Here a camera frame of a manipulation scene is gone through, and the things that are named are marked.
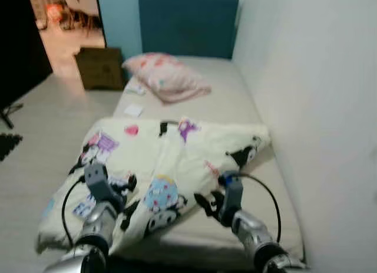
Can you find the white paper tissue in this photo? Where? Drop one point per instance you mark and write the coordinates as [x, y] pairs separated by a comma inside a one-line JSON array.
[[134, 109]]

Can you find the cream cartoon print blanket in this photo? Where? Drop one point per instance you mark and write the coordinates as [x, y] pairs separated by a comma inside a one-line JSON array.
[[177, 155]]

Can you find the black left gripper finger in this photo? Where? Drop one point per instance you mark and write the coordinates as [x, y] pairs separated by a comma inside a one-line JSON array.
[[127, 217], [130, 183]]

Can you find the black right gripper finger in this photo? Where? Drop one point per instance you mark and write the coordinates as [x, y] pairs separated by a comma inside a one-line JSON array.
[[201, 202], [216, 197]]

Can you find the beige bed mattress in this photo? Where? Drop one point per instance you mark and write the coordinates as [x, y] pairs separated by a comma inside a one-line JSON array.
[[235, 102]]

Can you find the black floor mat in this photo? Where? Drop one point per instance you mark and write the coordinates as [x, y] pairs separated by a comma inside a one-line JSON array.
[[9, 146]]

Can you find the blue upholstered headboard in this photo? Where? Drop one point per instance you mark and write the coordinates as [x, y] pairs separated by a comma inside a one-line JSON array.
[[188, 25]]

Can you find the brown cardboard box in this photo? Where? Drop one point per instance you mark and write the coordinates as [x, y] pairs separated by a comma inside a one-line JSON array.
[[97, 69]]

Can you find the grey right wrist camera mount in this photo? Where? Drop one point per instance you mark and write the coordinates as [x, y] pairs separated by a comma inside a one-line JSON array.
[[234, 196]]

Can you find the orange bag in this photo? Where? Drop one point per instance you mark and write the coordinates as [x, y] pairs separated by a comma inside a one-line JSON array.
[[54, 12]]

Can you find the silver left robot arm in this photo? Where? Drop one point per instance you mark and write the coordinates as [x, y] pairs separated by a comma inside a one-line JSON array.
[[97, 226]]

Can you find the white dining chair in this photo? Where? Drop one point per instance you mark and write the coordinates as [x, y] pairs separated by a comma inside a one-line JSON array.
[[90, 7], [72, 5]]

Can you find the black standing panel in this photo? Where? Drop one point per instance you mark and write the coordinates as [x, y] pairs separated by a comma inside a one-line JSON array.
[[20, 43]]

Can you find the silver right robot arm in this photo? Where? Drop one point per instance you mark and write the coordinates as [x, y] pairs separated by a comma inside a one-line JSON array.
[[253, 232]]

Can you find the pink patterned pillow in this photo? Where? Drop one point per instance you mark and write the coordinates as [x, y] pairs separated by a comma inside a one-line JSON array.
[[165, 75]]

